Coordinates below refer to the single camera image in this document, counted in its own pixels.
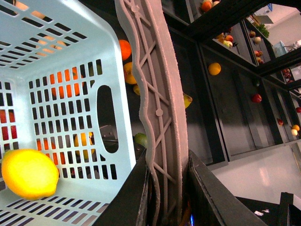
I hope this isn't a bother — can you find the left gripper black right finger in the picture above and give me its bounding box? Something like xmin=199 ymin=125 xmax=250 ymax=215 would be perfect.
xmin=187 ymin=150 xmax=266 ymax=226

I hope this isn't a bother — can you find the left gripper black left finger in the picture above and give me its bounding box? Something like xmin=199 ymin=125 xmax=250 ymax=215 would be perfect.
xmin=93 ymin=151 xmax=150 ymax=226

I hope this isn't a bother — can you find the grey basket handle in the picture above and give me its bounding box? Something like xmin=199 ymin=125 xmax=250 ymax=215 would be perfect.
xmin=115 ymin=0 xmax=188 ymax=226

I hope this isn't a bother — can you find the yellow lemon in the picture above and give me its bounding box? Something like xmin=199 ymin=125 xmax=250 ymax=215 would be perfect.
xmin=1 ymin=149 xmax=59 ymax=200

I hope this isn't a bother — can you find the light blue shopping basket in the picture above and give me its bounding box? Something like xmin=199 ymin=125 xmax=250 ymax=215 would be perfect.
xmin=0 ymin=0 xmax=135 ymax=226

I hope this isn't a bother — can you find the black metal fruit shelf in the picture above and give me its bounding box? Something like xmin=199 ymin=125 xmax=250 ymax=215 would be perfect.
xmin=79 ymin=0 xmax=301 ymax=168

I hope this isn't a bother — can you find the green apple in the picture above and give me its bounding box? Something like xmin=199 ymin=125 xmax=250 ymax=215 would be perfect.
xmin=134 ymin=133 xmax=148 ymax=148

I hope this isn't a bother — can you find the yellow orange apple centre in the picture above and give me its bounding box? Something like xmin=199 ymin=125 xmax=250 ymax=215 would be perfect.
xmin=123 ymin=62 xmax=137 ymax=85

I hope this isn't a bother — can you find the large orange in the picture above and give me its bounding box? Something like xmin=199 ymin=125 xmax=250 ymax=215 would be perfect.
xmin=49 ymin=67 xmax=83 ymax=99

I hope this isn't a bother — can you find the orange tangerine centre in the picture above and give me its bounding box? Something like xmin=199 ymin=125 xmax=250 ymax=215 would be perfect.
xmin=119 ymin=40 xmax=132 ymax=61

